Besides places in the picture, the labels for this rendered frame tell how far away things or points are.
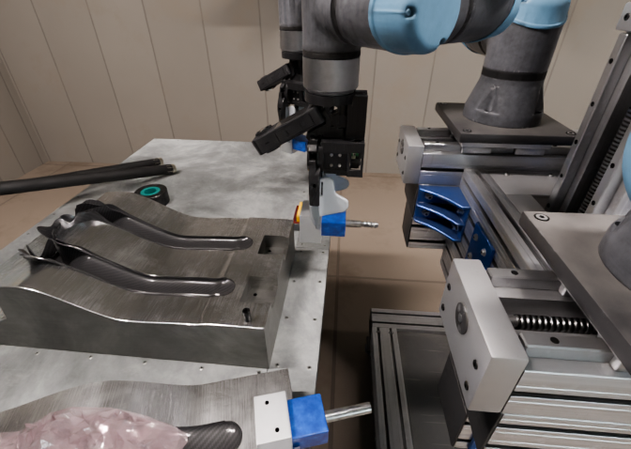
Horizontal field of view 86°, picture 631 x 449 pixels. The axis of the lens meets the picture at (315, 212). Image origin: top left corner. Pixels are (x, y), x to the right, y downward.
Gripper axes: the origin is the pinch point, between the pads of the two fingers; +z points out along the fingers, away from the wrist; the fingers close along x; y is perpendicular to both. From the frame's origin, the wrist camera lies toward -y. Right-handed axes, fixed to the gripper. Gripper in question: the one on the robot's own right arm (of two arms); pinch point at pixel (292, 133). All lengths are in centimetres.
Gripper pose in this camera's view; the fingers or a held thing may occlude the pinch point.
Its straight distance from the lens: 92.5
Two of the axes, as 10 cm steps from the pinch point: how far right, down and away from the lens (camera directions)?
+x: 5.4, -4.6, 7.1
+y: 8.4, 2.9, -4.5
